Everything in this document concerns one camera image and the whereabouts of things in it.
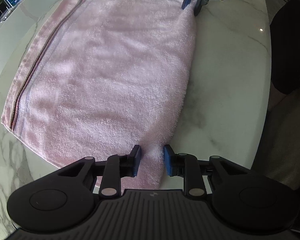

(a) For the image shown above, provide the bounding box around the pink terry towel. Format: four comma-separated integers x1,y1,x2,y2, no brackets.
1,0,196,189

